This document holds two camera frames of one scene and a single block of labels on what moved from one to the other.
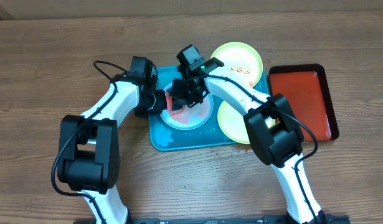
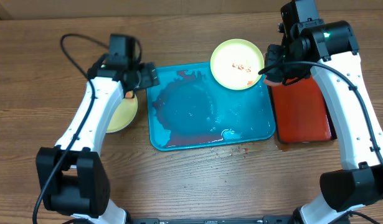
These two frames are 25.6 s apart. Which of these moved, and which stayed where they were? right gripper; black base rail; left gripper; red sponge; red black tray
Moved: red sponge; left gripper; right gripper
Stayed: black base rail; red black tray
